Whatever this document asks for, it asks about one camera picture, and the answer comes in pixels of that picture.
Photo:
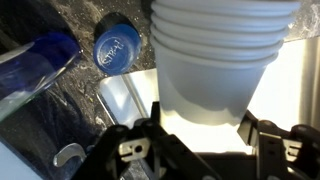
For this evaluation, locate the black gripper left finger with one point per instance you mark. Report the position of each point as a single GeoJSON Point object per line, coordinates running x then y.
{"type": "Point", "coordinates": [140, 160]}

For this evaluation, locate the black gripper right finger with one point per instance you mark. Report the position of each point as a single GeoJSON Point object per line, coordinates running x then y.
{"type": "Point", "coordinates": [286, 156]}

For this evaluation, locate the white paper cup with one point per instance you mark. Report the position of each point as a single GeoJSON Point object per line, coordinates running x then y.
{"type": "Point", "coordinates": [213, 66]}

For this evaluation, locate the blue bottle cap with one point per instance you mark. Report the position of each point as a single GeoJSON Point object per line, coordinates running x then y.
{"type": "Point", "coordinates": [116, 50]}

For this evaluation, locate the clear dish soap bottle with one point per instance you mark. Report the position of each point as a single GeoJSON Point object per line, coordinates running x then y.
{"type": "Point", "coordinates": [30, 70]}

